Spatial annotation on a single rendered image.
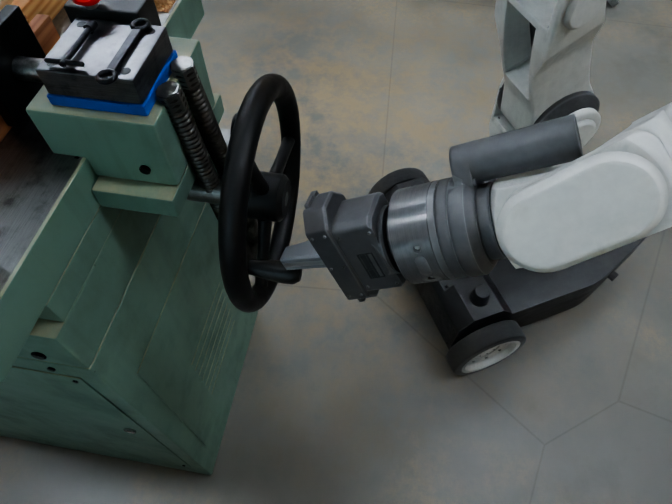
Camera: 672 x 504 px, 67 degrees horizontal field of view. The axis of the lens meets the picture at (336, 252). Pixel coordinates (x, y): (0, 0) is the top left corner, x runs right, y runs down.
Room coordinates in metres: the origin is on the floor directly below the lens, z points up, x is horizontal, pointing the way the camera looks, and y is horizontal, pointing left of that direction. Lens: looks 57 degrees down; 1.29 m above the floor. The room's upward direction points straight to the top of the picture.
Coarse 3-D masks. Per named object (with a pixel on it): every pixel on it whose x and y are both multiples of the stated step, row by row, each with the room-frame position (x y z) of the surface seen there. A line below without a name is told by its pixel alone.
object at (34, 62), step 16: (0, 16) 0.49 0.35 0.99; (16, 16) 0.50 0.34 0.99; (0, 32) 0.47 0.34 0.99; (16, 32) 0.49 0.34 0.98; (32, 32) 0.51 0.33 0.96; (0, 48) 0.46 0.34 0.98; (16, 48) 0.47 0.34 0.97; (32, 48) 0.49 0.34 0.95; (0, 64) 0.44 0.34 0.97; (16, 64) 0.46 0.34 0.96; (32, 64) 0.45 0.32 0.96; (0, 80) 0.43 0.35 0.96; (16, 80) 0.45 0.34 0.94; (32, 80) 0.45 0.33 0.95; (0, 96) 0.42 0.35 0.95; (16, 96) 0.44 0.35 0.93; (32, 96) 0.46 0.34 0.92; (0, 112) 0.42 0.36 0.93; (16, 112) 0.43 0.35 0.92
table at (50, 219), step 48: (192, 0) 0.71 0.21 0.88; (0, 144) 0.40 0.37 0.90; (0, 192) 0.33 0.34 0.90; (48, 192) 0.33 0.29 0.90; (96, 192) 0.36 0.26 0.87; (144, 192) 0.36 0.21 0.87; (0, 240) 0.27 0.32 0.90; (48, 240) 0.28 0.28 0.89; (0, 288) 0.22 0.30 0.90; (48, 288) 0.25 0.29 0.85; (0, 336) 0.18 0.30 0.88
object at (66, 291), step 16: (112, 208) 0.38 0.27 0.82; (96, 224) 0.34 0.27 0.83; (112, 224) 0.36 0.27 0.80; (96, 240) 0.33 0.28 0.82; (80, 256) 0.30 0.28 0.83; (96, 256) 0.32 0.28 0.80; (64, 272) 0.27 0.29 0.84; (80, 272) 0.29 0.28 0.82; (64, 288) 0.26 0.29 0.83; (80, 288) 0.27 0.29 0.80; (48, 304) 0.24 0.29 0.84; (64, 304) 0.25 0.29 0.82; (64, 320) 0.24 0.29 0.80
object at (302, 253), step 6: (288, 246) 0.30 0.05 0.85; (294, 246) 0.29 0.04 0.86; (300, 246) 0.29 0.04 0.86; (306, 246) 0.29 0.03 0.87; (312, 246) 0.28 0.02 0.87; (288, 252) 0.29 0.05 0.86; (294, 252) 0.28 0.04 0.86; (300, 252) 0.28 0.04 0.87; (306, 252) 0.28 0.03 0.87; (312, 252) 0.27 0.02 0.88; (282, 258) 0.28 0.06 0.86; (288, 258) 0.28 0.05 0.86; (294, 258) 0.27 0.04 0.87; (300, 258) 0.27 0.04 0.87; (306, 258) 0.27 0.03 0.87; (312, 258) 0.27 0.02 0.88; (318, 258) 0.27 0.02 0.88; (288, 264) 0.28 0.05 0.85; (294, 264) 0.27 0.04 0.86
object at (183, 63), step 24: (192, 72) 0.44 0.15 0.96; (168, 96) 0.39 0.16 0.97; (192, 96) 0.43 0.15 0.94; (192, 120) 0.41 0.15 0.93; (216, 120) 0.45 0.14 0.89; (192, 144) 0.40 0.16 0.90; (216, 144) 0.44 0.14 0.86; (192, 168) 0.40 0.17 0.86; (216, 168) 0.45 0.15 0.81; (216, 216) 0.41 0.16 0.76
